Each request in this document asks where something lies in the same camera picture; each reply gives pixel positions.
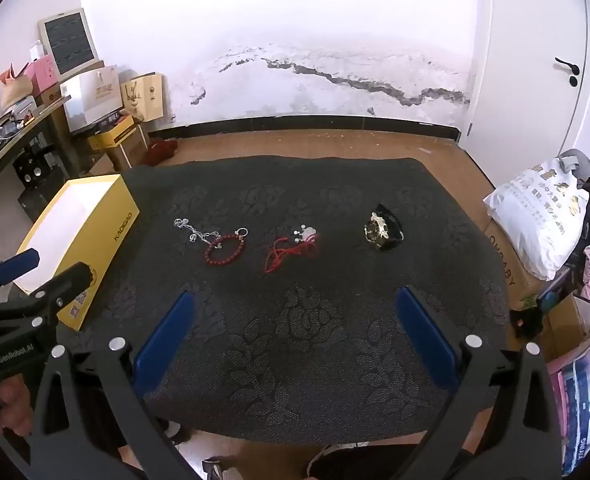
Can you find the flat yellow box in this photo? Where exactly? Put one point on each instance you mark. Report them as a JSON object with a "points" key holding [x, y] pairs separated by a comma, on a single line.
{"points": [[117, 135]]}

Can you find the red cloth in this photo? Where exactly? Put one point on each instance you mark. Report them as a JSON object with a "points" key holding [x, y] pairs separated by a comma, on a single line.
{"points": [[160, 152]]}

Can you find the white door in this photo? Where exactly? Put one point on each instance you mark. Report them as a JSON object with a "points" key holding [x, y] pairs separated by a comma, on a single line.
{"points": [[530, 45]]}

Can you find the grey framed board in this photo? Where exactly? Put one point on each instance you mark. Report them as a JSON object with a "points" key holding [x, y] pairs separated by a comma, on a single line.
{"points": [[70, 42]]}

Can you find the black pouch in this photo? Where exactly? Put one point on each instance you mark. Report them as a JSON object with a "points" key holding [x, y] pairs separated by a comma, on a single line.
{"points": [[525, 322]]}

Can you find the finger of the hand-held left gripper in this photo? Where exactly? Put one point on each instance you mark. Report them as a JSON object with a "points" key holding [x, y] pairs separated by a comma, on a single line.
{"points": [[67, 282], [17, 264]]}

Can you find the dark patterned table cloth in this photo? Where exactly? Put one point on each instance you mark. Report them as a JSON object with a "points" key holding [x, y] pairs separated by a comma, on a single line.
{"points": [[295, 340]]}

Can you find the white printed sack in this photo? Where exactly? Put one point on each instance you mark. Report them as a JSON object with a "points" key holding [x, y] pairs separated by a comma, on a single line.
{"points": [[540, 220]]}

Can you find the colourful printed box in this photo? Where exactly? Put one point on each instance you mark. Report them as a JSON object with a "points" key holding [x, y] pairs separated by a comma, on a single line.
{"points": [[587, 400]]}

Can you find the flat black box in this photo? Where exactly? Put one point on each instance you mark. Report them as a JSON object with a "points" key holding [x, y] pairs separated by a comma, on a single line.
{"points": [[112, 120]]}

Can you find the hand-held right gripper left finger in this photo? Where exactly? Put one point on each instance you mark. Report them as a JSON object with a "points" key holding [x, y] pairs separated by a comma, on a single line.
{"points": [[165, 342]]}

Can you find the yellow cardboard box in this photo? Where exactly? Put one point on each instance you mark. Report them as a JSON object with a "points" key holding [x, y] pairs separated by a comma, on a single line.
{"points": [[117, 232]]}

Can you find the dark desk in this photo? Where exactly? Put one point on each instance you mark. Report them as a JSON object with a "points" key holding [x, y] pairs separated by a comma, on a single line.
{"points": [[10, 140]]}

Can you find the white gift bag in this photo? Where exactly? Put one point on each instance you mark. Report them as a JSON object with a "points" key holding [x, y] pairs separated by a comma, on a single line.
{"points": [[95, 95]]}

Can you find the brown cardboard box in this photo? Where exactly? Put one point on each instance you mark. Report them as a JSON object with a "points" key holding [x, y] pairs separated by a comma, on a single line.
{"points": [[132, 152]]}

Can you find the pink box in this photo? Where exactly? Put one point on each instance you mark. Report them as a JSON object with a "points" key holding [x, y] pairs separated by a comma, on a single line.
{"points": [[42, 75]]}

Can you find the black speaker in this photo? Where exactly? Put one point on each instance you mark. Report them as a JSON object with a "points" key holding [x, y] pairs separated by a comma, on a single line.
{"points": [[37, 170]]}

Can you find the large printed cardboard box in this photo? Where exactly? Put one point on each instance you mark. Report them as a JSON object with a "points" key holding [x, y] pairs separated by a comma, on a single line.
{"points": [[517, 275]]}

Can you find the black and gold wristwatch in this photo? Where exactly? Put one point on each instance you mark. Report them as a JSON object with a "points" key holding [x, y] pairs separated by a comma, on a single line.
{"points": [[382, 232]]}

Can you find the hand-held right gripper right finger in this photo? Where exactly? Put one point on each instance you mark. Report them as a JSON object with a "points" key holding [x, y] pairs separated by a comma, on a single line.
{"points": [[425, 340]]}

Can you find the woven straw bag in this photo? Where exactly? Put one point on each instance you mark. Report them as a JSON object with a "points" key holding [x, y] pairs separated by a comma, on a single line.
{"points": [[17, 90]]}

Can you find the person's left hand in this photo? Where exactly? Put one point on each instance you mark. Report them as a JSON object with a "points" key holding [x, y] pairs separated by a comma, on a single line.
{"points": [[15, 402]]}

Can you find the black keyhole cover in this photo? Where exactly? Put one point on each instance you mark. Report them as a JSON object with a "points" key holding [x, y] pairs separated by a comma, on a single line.
{"points": [[574, 81]]}

